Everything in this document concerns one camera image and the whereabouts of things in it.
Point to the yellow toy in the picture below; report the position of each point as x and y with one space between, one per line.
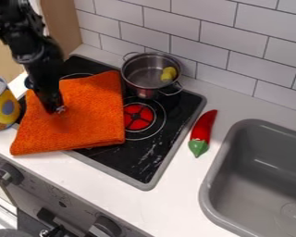
168 74

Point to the red toy pepper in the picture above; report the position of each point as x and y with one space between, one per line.
202 131

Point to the toy stove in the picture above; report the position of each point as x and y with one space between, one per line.
154 135

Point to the silver pot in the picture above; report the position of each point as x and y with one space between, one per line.
148 77

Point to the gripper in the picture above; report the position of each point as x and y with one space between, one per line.
45 77

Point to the patterned can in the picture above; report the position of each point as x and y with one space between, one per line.
1 106

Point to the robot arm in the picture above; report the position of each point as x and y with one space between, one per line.
18 27

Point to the orange cloth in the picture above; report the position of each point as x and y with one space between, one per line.
80 117

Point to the toy sink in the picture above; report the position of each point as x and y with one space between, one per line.
257 182

